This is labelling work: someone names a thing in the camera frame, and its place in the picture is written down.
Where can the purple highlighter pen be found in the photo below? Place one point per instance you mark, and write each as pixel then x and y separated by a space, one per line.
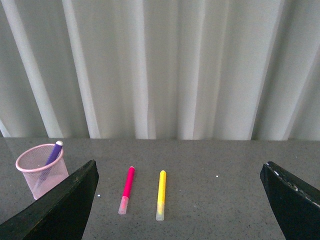
pixel 52 157

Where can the pink mesh pen cup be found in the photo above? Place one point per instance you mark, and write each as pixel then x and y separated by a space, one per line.
pixel 32 162

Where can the yellow highlighter pen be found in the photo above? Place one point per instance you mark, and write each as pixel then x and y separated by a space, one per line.
pixel 160 210

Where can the pink highlighter pen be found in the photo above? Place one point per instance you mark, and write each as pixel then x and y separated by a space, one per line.
pixel 126 191

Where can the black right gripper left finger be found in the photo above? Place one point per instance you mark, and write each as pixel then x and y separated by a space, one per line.
pixel 60 214

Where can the white pleated curtain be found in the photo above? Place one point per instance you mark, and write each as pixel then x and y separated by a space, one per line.
pixel 160 69

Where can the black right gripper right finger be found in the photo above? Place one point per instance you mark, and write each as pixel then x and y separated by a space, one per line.
pixel 294 202

